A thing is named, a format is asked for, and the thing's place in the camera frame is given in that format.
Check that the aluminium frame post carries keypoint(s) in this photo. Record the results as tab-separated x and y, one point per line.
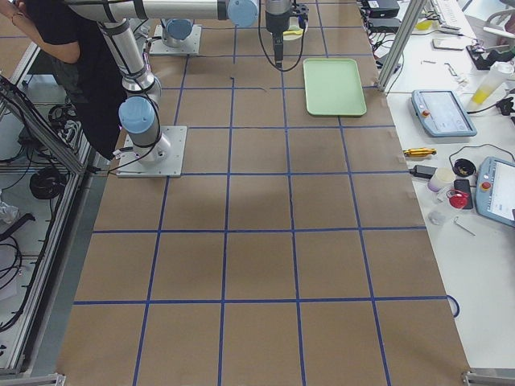
409	19

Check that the blue teach pendant near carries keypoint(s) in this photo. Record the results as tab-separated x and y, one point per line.
495	190

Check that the yellow liquid squeeze bottle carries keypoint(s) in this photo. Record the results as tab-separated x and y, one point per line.
498	73

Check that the red round tape holder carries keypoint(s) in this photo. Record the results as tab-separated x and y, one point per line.
456	199

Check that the blue teach pendant far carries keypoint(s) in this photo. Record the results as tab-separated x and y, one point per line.
441	114

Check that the light green tray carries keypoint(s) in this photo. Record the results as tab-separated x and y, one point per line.
333	87

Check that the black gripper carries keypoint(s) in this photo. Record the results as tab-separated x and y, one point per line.
275	23

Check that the black smartphone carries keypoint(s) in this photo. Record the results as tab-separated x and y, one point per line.
464	186

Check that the blue teach pendant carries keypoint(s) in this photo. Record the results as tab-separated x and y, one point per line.
441	114
495	190

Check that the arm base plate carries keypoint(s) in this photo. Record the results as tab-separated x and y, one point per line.
163	45
166	159

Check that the person in black clothes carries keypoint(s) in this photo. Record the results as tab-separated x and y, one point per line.
82	62

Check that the small black power brick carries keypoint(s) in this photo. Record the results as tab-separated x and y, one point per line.
423	172

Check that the white paper cup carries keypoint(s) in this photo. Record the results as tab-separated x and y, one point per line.
442	177

